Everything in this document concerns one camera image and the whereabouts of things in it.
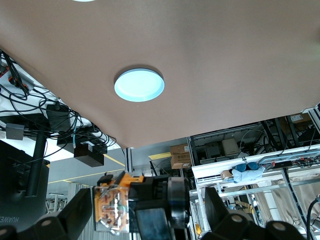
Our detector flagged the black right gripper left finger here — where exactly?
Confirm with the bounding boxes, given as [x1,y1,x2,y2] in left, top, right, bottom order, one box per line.
[0,188,95,240]

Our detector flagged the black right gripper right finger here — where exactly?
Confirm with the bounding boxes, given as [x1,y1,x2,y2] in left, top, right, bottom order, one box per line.
[201,186,309,240]

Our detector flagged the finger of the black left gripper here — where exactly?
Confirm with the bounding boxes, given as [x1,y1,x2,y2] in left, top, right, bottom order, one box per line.
[136,207,174,240]

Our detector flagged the orange and black switch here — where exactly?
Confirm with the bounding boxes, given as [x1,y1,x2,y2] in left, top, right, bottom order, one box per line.
[93,171,192,237]

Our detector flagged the large brown cardboard box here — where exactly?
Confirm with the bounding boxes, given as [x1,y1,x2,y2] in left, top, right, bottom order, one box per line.
[170,153,194,170]

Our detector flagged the beige plastic box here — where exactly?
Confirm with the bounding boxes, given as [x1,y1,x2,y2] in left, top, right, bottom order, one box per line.
[220,137,239,159]

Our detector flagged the small brown cardboard box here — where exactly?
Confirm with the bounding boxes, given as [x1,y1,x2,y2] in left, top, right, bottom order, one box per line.
[169,144,190,156]

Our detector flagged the black square device box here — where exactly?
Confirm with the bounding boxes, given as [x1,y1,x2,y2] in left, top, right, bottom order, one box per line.
[45,103,72,132]

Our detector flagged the grey adapter box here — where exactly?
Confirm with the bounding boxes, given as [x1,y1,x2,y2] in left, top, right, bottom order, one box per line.
[4,122,26,141]

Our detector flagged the flat brown cardboard box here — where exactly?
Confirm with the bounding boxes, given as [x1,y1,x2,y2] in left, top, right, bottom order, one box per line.
[287,112,312,125]

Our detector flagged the aluminium shelf rack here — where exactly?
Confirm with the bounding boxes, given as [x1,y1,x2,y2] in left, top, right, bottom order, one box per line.
[186,117,320,240]

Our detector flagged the blue cloth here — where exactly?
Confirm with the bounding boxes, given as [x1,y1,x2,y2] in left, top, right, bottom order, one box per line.
[230,161,266,185]

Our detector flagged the black monitor stand pole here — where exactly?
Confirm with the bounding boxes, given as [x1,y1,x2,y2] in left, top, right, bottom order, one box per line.
[26,134,48,199]

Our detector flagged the black power brick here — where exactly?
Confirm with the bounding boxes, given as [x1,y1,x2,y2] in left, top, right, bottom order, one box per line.
[73,140,106,168]

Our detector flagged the black Huawei monitor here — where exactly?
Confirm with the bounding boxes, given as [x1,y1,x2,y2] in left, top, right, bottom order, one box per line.
[0,139,51,240]

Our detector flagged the aluminium table leg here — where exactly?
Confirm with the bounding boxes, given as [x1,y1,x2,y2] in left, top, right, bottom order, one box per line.
[124,146,134,174]

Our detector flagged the black power strip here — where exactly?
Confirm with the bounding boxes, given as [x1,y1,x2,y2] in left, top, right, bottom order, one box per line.
[271,160,294,169]

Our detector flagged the light blue round plate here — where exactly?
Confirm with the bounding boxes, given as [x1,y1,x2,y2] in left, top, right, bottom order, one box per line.
[113,67,166,103]

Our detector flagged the tangled black cables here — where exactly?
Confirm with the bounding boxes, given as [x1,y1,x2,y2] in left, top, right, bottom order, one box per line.
[0,48,118,161]

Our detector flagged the aluminium corner frame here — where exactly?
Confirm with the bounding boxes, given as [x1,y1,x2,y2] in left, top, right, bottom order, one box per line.
[300,101,320,121]

